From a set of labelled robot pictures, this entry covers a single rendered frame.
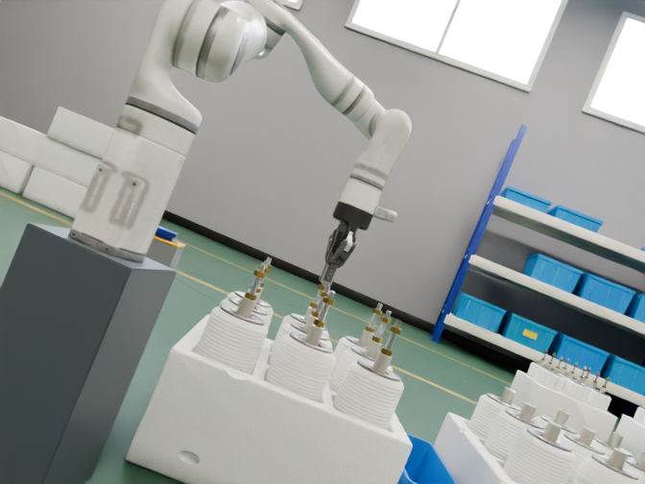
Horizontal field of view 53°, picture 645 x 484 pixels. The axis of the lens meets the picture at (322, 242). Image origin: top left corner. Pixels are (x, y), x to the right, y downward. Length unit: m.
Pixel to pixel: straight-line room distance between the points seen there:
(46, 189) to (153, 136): 3.13
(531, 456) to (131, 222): 0.71
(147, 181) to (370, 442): 0.50
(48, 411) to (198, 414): 0.27
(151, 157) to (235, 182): 5.80
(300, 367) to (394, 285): 5.27
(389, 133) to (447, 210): 5.06
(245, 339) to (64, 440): 0.32
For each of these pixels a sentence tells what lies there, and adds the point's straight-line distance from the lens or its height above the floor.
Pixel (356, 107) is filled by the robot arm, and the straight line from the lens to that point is 1.25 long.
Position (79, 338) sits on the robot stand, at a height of 0.20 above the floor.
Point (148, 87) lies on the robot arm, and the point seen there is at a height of 0.50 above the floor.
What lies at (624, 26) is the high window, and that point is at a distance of 6.91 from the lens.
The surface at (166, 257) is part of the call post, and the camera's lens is 1.07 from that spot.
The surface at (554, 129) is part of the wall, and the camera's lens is 6.54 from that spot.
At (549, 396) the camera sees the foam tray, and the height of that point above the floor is 0.15.
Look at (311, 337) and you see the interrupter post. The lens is 1.04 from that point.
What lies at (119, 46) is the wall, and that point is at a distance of 7.40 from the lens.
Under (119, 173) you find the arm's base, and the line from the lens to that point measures 0.80.
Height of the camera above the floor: 0.41
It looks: level
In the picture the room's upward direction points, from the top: 23 degrees clockwise
